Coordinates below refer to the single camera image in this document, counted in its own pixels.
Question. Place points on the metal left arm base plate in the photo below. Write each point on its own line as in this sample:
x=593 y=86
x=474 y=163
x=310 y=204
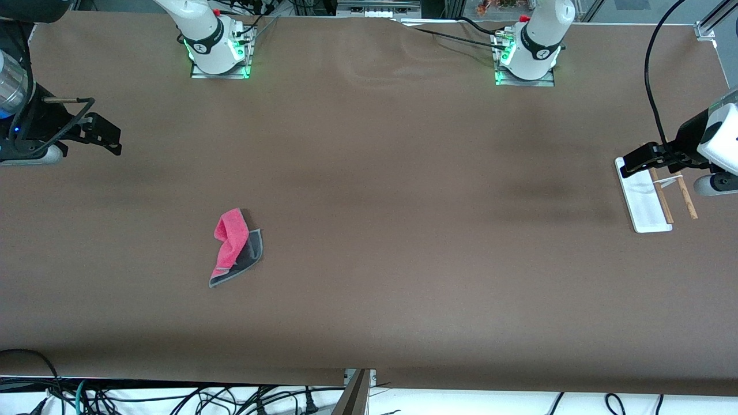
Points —
x=545 y=82

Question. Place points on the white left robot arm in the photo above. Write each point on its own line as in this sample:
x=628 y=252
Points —
x=539 y=40

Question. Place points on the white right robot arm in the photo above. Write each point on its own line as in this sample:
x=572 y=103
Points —
x=209 y=46

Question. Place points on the aluminium corner profile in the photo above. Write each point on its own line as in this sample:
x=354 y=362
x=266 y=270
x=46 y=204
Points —
x=712 y=26

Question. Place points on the grey equipment box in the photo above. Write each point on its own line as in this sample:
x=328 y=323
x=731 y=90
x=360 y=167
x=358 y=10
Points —
x=377 y=7

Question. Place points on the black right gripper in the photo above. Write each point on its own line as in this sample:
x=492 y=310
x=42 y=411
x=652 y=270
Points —
x=36 y=122

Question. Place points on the pink and grey towel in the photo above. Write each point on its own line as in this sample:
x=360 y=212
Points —
x=230 y=236

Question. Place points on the white rack with wooden rods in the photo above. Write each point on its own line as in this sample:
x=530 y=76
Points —
x=648 y=210

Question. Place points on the brown table cover sheet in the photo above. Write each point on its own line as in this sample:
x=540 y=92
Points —
x=369 y=190

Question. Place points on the aluminium frame post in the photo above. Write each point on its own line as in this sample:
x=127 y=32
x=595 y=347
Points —
x=360 y=392

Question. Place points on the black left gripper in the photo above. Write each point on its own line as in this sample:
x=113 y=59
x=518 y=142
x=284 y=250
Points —
x=686 y=138

